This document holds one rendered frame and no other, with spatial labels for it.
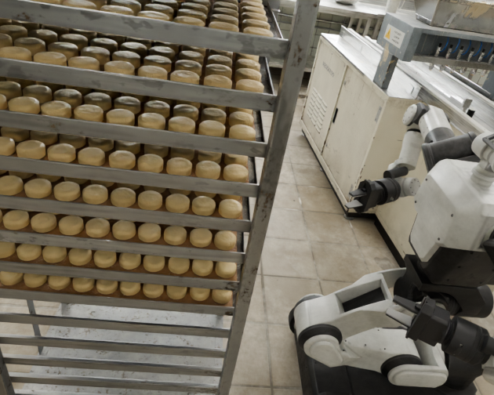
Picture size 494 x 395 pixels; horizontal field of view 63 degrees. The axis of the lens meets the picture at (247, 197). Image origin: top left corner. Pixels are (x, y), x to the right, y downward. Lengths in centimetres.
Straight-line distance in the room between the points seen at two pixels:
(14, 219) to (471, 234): 104
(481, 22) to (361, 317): 162
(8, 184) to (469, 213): 102
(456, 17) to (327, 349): 168
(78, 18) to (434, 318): 92
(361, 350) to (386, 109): 128
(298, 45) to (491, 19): 186
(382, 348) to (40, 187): 117
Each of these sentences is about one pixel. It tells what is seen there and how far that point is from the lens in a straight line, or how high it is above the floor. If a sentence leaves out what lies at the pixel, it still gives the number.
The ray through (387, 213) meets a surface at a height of 18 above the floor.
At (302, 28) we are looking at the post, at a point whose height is 136.
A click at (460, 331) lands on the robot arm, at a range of 105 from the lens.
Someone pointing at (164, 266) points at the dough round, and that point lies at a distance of 100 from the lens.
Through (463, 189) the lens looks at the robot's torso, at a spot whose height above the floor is 101.
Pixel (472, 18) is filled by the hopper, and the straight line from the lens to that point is 239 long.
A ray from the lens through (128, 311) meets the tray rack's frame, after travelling 171.
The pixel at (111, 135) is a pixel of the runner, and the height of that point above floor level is 113.
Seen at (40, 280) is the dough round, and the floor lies 70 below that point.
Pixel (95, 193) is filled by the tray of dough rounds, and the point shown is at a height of 97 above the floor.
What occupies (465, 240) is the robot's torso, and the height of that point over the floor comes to 92.
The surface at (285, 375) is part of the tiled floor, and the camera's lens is 179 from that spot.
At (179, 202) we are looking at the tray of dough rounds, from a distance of 86.
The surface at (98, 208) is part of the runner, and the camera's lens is 85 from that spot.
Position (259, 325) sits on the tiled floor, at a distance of 190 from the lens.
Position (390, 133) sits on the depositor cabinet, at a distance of 236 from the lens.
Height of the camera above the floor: 148
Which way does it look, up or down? 34 degrees down
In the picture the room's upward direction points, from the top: 10 degrees clockwise
